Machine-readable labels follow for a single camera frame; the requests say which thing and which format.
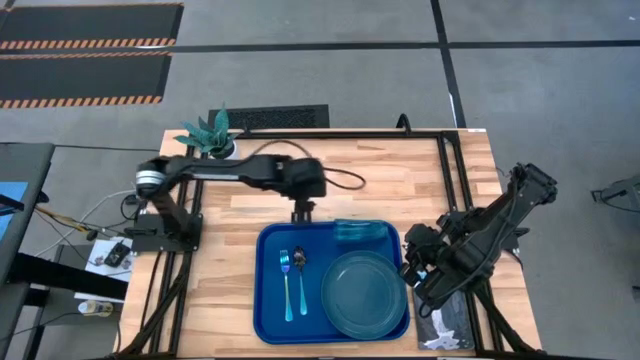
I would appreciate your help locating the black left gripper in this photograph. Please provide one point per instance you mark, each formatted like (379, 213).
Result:
(305, 180)

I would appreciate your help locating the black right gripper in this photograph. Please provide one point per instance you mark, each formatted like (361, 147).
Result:
(430, 250)

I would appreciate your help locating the teal round plate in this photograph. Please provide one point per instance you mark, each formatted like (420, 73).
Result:
(362, 295)

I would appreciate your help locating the teal transparent cup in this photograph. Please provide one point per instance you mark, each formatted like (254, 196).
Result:
(360, 231)

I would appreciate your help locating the iridescent blue metal spoon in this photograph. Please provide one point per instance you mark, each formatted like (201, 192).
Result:
(302, 295)

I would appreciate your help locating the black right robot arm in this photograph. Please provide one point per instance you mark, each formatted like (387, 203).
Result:
(490, 235)

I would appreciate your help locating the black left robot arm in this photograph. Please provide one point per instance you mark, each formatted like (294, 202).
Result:
(220, 172)

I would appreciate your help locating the blue plastic tray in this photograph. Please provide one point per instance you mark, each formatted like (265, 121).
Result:
(310, 330)

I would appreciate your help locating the waterfall cover book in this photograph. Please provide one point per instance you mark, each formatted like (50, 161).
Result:
(450, 330)

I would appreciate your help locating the white plant pot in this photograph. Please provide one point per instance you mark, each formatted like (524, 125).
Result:
(230, 151)

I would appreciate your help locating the black floor vent grate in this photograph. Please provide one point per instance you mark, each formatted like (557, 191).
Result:
(275, 117)

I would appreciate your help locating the green snake plant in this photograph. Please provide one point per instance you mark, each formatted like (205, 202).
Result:
(215, 136)

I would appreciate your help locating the small black device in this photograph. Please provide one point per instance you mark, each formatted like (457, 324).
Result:
(117, 254)

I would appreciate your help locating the white paper sheet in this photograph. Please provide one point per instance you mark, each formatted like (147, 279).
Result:
(107, 280)

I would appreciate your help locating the grey metal stand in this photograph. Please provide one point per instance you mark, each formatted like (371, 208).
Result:
(620, 192)

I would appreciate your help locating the clear plastic bottle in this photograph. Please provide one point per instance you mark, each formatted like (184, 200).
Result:
(96, 308)

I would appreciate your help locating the black hazard-striped floor mat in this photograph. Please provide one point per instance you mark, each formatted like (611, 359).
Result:
(90, 22)
(80, 77)

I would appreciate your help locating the dark grey desk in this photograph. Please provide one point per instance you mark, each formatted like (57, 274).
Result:
(25, 165)

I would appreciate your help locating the black aluminium table frame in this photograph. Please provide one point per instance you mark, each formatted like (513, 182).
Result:
(350, 135)

